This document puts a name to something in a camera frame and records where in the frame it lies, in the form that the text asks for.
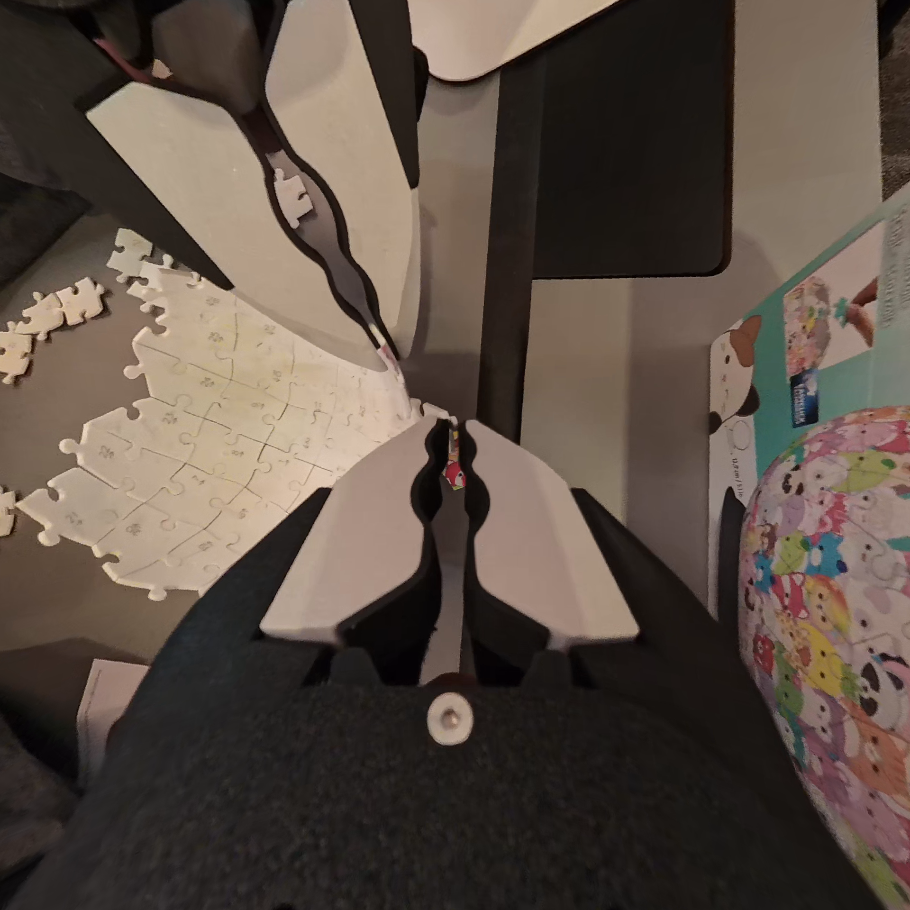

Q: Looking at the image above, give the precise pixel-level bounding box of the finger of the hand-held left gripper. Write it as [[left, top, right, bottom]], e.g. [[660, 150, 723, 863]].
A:
[[263, 0, 423, 361], [84, 80, 400, 372]]

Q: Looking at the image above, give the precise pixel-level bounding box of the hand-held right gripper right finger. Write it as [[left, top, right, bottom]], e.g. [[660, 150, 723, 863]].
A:
[[461, 418, 640, 653]]

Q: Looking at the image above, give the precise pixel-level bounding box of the black rounded table panel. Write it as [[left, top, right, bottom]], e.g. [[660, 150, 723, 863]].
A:
[[528, 0, 736, 281]]

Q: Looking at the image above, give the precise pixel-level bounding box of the printed cardboard puzzle box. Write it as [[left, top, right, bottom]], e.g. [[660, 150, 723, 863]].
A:
[[706, 199, 910, 910]]

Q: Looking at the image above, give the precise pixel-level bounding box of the person's dark grey sweatshirt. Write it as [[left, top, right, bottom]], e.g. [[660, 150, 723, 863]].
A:
[[0, 169, 95, 287]]

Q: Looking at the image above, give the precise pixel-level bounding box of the half-built colourful puzzle ball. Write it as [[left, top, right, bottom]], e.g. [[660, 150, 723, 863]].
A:
[[16, 256, 470, 603]]

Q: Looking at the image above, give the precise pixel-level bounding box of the scattered pile of puzzle pieces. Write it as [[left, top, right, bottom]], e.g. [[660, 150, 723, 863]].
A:
[[0, 167, 315, 386]]

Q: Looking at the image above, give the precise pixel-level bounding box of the white printed instruction leaflet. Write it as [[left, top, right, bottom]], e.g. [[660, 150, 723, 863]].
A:
[[75, 657, 152, 792]]

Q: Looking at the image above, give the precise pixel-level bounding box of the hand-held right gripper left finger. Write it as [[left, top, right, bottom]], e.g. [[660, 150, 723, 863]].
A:
[[258, 418, 450, 648]]

